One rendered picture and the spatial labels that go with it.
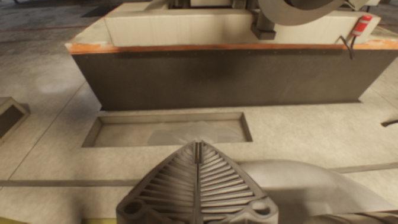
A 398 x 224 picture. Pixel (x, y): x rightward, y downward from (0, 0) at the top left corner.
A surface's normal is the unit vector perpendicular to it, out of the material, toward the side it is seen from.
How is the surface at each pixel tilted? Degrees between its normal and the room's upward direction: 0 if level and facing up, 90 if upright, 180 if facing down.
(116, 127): 0
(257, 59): 90
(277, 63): 90
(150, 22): 90
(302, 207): 0
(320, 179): 7
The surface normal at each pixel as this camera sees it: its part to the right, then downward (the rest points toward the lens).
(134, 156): 0.00, -0.73
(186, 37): 0.04, 0.69
